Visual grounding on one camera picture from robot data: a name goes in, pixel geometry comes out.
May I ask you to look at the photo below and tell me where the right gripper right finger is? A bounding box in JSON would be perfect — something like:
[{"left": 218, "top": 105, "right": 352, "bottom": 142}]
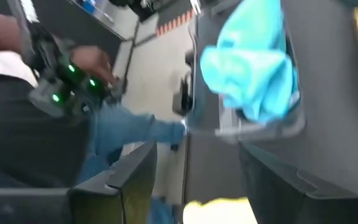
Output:
[{"left": 239, "top": 142, "right": 319, "bottom": 224}]

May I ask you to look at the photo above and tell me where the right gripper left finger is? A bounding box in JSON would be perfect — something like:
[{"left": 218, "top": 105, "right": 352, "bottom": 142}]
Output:
[{"left": 68, "top": 139, "right": 158, "bottom": 224}]

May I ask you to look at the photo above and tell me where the light blue microfiber towel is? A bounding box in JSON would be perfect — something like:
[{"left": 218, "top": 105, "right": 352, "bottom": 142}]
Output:
[{"left": 200, "top": 0, "right": 300, "bottom": 124}]

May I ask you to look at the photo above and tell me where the clear plastic basket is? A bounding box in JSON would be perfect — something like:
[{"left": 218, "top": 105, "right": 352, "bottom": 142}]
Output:
[{"left": 186, "top": 0, "right": 307, "bottom": 142}]

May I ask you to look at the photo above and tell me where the person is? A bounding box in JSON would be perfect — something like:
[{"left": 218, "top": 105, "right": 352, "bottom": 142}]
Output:
[{"left": 0, "top": 9, "right": 186, "bottom": 190}]

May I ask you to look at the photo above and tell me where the person's hand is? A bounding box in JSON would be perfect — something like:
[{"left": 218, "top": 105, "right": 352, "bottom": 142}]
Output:
[{"left": 71, "top": 45, "right": 117, "bottom": 85}]

